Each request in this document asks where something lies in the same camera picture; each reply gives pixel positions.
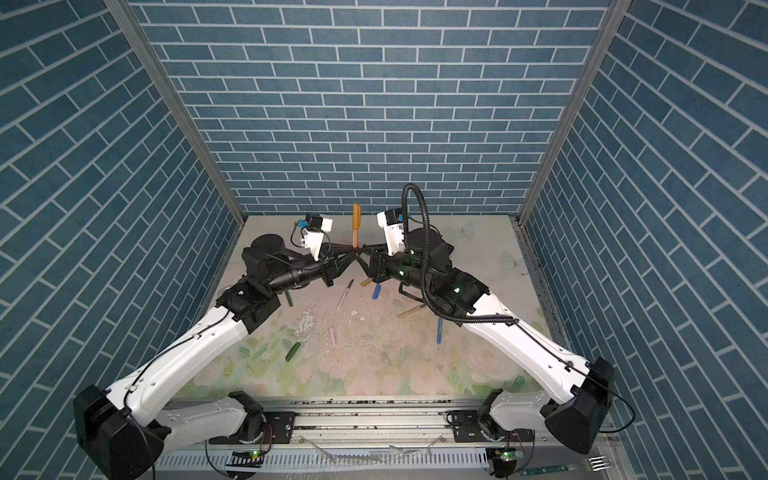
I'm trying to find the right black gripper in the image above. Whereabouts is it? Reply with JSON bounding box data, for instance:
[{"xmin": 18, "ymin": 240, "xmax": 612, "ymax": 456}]
[{"xmin": 355, "ymin": 240, "xmax": 437, "ymax": 294}]

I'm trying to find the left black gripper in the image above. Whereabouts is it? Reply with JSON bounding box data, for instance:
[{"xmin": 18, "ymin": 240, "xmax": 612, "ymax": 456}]
[{"xmin": 265, "ymin": 243, "xmax": 359, "ymax": 298}]

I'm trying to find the brown pen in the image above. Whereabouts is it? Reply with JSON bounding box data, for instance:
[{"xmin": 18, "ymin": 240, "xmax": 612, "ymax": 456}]
[{"xmin": 352, "ymin": 203, "xmax": 362, "ymax": 248}]

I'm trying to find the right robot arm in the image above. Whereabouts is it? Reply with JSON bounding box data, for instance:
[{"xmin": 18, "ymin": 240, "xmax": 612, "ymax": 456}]
[{"xmin": 362, "ymin": 229, "xmax": 618, "ymax": 454}]

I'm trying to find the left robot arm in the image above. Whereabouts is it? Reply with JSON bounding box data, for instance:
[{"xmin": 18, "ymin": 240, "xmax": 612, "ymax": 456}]
[{"xmin": 73, "ymin": 234, "xmax": 360, "ymax": 479}]

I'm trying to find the pink pen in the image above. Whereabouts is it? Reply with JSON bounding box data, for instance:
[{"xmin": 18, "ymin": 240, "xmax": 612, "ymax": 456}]
[{"xmin": 336, "ymin": 279, "xmax": 354, "ymax": 311}]

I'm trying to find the green pen cap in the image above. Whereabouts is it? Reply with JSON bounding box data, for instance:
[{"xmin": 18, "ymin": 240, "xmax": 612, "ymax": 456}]
[{"xmin": 285, "ymin": 342, "xmax": 302, "ymax": 362}]

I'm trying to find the metal fork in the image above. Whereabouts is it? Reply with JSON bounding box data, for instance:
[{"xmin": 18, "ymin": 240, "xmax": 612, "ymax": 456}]
[{"xmin": 518, "ymin": 456, "xmax": 615, "ymax": 477}]

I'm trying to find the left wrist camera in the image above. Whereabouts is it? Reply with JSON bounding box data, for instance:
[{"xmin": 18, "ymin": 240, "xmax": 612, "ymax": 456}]
[{"xmin": 297, "ymin": 214, "xmax": 333, "ymax": 260}]

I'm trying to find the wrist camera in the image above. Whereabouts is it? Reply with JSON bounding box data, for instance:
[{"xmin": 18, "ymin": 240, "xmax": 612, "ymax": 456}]
[
  {"xmin": 376, "ymin": 208, "xmax": 405, "ymax": 256},
  {"xmin": 297, "ymin": 214, "xmax": 333, "ymax": 260}
]

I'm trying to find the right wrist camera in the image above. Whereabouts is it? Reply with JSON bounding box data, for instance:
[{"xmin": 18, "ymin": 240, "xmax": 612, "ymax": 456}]
[{"xmin": 376, "ymin": 208, "xmax": 405, "ymax": 256}]

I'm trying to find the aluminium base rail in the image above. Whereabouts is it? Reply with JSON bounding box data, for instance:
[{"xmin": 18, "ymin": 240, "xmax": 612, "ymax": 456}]
[{"xmin": 143, "ymin": 400, "xmax": 629, "ymax": 479}]

